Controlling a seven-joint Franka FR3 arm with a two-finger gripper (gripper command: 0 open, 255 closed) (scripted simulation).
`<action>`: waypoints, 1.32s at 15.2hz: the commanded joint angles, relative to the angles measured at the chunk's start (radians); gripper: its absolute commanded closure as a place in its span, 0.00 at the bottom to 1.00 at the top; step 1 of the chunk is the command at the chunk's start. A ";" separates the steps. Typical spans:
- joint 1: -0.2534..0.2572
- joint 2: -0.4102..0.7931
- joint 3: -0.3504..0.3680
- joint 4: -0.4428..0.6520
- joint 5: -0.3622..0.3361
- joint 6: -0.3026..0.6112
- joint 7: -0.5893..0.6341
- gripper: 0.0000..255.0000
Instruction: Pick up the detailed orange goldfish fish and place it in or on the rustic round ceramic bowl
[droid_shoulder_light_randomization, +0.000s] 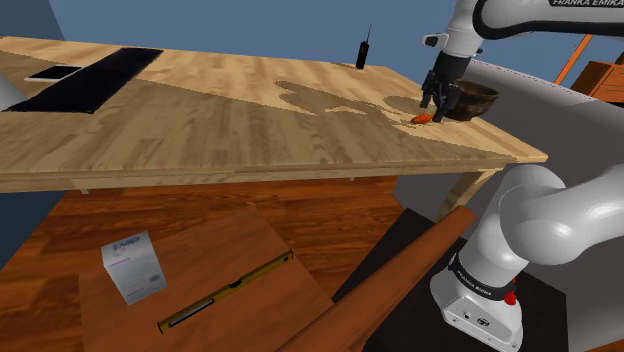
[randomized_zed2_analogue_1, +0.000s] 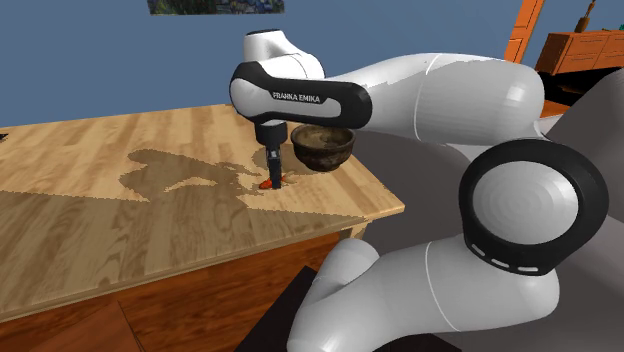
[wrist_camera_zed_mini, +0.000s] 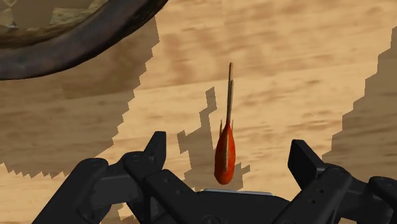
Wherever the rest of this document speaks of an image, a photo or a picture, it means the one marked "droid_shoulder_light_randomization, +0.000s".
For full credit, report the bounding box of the orange wooden dresser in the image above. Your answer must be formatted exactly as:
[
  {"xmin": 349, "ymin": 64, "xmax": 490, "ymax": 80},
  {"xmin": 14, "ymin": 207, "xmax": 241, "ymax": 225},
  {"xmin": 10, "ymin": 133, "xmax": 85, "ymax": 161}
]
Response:
[{"xmin": 569, "ymin": 60, "xmax": 624, "ymax": 104}]

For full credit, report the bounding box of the dark brown bowl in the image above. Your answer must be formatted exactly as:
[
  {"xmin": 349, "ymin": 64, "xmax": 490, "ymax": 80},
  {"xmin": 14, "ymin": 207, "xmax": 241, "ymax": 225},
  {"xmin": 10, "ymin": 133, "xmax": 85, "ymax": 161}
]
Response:
[{"xmin": 442, "ymin": 79, "xmax": 501, "ymax": 123}]

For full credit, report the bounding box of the black walkie-talkie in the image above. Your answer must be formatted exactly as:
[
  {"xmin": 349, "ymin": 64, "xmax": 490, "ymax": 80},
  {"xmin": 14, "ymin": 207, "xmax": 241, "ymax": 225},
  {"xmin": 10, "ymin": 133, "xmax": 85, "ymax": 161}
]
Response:
[{"xmin": 355, "ymin": 24, "xmax": 373, "ymax": 71}]

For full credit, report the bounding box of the black desk mat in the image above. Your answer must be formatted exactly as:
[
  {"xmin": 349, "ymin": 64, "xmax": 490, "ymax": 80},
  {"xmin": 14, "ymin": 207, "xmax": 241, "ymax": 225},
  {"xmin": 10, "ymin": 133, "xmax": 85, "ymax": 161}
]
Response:
[{"xmin": 2, "ymin": 47, "xmax": 165, "ymax": 115}]

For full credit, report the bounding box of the light wooden table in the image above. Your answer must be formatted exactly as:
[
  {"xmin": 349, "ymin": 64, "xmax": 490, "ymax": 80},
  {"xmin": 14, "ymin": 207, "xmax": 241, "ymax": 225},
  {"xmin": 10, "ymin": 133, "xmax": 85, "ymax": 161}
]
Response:
[{"xmin": 0, "ymin": 35, "xmax": 549, "ymax": 222}]

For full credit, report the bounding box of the orange wooden beam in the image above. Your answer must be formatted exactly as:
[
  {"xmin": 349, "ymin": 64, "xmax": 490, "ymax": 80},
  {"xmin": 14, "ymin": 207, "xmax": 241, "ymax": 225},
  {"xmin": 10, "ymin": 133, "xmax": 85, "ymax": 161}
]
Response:
[{"xmin": 553, "ymin": 33, "xmax": 595, "ymax": 87}]

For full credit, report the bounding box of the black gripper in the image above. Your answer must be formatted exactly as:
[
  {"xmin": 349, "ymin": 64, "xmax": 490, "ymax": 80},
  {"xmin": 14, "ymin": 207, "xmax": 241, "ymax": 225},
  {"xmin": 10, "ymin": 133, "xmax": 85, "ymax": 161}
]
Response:
[{"xmin": 419, "ymin": 50, "xmax": 473, "ymax": 124}]

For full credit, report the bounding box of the yellow spirit level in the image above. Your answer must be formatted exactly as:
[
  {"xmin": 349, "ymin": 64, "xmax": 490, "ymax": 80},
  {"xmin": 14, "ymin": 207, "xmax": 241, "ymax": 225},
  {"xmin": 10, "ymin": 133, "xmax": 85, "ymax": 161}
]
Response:
[{"xmin": 156, "ymin": 249, "xmax": 295, "ymax": 336}]

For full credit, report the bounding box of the white tablet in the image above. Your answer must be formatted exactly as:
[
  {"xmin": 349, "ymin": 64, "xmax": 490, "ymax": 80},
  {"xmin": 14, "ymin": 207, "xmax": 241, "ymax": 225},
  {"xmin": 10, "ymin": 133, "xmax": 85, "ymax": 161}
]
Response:
[{"xmin": 23, "ymin": 64, "xmax": 85, "ymax": 83}]

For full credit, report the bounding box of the white printed box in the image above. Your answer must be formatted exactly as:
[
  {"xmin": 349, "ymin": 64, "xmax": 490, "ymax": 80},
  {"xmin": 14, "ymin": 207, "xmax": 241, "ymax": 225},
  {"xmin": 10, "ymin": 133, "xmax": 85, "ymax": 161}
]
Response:
[{"xmin": 100, "ymin": 230, "xmax": 169, "ymax": 307}]

